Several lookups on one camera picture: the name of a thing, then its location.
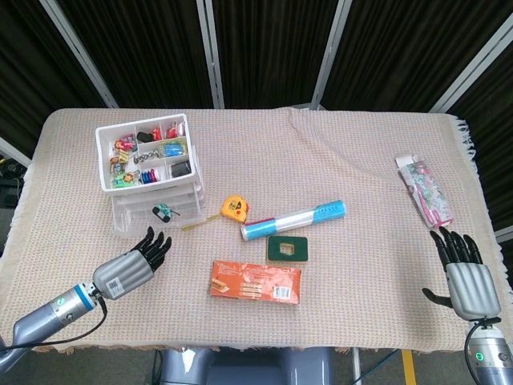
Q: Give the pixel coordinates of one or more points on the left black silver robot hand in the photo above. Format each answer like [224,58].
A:
[124,272]

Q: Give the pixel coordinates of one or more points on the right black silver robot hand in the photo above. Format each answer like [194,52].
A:
[473,290]

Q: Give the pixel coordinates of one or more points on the clear plastic drawer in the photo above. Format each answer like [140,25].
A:
[128,224]

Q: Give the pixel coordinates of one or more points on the small green circuit board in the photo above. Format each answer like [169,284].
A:
[163,212]

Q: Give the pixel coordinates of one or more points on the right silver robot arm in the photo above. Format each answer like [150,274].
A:
[491,355]

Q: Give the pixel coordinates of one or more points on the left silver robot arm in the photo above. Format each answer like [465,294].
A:
[48,314]

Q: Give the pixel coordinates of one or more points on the white plastic drawer organizer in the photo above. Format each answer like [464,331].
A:
[103,160]

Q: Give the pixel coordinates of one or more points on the green printed packet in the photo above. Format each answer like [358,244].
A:
[125,180]

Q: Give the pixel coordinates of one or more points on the row of coloured clips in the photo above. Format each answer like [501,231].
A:
[148,176]

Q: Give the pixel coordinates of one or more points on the floral tissue pack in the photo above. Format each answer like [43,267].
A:
[426,192]

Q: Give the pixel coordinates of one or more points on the yellow tape measure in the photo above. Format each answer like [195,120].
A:
[234,207]

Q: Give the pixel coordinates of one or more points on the red yellow packet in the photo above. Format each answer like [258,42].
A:
[124,143]

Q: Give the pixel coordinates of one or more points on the orange snack carton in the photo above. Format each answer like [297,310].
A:
[256,282]

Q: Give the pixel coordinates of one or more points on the blue green packet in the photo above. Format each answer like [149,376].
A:
[173,149]

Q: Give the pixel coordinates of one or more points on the black oval item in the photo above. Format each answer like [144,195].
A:
[145,136]

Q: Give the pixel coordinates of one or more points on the metal table leg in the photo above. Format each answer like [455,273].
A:
[355,367]

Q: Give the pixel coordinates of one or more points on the small red item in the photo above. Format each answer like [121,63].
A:
[156,134]

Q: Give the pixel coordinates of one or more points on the grey robot torso base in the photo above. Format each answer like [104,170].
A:
[240,367]

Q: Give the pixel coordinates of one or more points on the red white keyring charm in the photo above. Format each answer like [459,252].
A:
[172,129]

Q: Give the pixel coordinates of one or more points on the green yellow sponge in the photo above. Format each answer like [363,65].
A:
[276,250]

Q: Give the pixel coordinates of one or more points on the blue plastic wrap roll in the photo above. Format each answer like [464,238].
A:
[292,220]

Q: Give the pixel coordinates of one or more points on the beige woven tablecloth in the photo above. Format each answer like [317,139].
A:
[280,160]

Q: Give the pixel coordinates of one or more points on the silver partition frame post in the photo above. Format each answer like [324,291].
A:
[16,152]
[212,52]
[330,52]
[80,52]
[473,64]

